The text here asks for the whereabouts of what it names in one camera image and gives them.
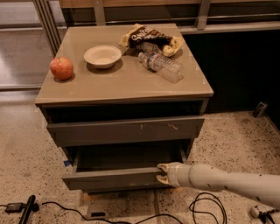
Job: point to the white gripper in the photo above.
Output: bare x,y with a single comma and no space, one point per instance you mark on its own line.
175,174

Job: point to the grey drawer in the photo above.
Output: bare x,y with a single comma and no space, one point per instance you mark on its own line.
125,131
123,166

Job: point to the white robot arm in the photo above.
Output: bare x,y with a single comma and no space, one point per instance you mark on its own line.
263,188

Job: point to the grey top drawer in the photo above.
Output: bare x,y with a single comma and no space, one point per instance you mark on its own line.
125,131

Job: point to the grey drawer cabinet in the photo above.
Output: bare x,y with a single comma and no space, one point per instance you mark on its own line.
125,91

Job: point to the small black floor block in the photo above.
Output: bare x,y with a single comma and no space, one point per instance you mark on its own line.
98,214

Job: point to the blue tape piece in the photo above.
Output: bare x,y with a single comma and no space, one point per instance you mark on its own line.
66,163

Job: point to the white power strip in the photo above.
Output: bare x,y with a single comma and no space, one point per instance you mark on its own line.
259,212

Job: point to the clear plastic water bottle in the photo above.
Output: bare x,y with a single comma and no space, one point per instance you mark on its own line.
162,66

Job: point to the white paper bowl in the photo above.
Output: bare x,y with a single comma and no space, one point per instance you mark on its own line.
102,56

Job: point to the black bar tool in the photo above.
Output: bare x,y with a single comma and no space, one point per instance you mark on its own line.
29,207

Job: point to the brown chip bag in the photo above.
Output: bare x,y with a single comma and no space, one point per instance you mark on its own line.
145,39

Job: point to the red apple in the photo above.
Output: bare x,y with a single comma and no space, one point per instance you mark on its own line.
62,68

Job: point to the black power adapter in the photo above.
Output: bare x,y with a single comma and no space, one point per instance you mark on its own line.
14,208

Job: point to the metal railing frame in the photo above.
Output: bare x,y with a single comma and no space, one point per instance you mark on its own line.
190,16

